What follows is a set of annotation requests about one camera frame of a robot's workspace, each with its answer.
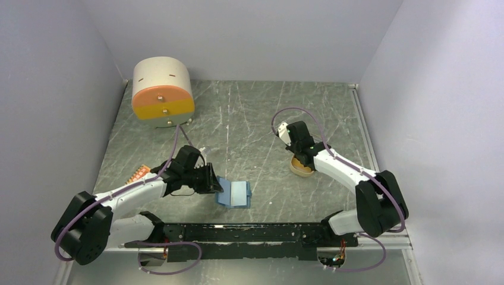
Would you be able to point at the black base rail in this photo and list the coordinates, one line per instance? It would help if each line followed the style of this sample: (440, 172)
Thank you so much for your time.
(249, 240)

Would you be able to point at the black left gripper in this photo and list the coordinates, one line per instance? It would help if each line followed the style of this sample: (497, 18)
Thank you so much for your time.
(210, 183)

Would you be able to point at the cream drawer box orange front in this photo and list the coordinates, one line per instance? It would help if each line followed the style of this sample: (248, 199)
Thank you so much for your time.
(161, 92)

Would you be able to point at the beige oval card tray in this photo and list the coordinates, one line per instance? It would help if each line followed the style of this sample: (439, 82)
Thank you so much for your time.
(299, 169)

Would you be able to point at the aluminium frame rail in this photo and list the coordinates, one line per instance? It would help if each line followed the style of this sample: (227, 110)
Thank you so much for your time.
(392, 241)

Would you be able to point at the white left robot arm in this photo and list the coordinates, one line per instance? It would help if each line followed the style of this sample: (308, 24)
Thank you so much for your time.
(92, 223)

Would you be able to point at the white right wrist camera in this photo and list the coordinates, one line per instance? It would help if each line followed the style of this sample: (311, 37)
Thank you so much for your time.
(283, 133)

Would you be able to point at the blue leather card holder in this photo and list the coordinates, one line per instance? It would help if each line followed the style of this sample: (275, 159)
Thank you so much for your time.
(235, 194)

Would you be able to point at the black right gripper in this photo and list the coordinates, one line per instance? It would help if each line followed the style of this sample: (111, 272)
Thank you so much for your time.
(290, 148)

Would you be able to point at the orange patterned card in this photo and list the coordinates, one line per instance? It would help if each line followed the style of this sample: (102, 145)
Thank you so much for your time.
(140, 172)

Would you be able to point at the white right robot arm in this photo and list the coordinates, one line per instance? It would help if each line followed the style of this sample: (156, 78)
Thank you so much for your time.
(380, 205)

